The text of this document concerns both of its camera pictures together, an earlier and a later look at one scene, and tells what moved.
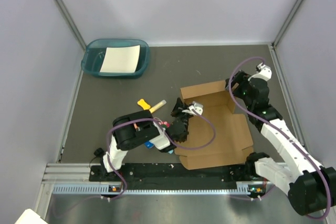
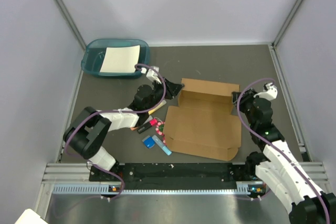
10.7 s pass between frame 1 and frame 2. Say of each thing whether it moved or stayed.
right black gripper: moved
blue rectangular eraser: stayed
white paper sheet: stayed
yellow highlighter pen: stayed
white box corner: stayed
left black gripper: moved
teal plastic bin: stayed
